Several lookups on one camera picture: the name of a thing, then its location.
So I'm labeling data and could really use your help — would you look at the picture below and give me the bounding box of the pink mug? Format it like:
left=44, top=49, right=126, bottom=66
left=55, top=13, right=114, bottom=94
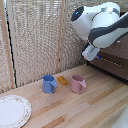
left=69, top=74, right=87, bottom=94

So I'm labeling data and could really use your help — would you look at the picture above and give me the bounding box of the white patterned plate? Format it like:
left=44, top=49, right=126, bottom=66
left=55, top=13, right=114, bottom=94
left=0, top=94, right=33, bottom=128

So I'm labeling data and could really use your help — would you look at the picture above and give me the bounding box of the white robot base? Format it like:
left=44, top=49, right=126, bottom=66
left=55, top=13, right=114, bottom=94
left=111, top=105, right=128, bottom=128

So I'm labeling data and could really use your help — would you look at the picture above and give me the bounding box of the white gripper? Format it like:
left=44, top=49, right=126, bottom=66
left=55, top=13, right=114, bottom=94
left=81, top=44, right=102, bottom=62

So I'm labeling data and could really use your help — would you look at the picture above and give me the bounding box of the blue mug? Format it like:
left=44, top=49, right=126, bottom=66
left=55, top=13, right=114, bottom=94
left=42, top=74, right=58, bottom=94

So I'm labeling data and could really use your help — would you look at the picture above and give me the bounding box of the dark brown drawer cabinet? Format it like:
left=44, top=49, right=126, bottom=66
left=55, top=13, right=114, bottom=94
left=87, top=33, right=128, bottom=84

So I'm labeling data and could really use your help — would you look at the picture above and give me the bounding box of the silver drawer handle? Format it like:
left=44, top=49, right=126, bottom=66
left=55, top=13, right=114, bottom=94
left=99, top=56, right=123, bottom=67

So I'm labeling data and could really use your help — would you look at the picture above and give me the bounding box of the yellow rectangular block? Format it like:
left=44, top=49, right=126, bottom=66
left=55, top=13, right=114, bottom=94
left=56, top=75, right=69, bottom=86

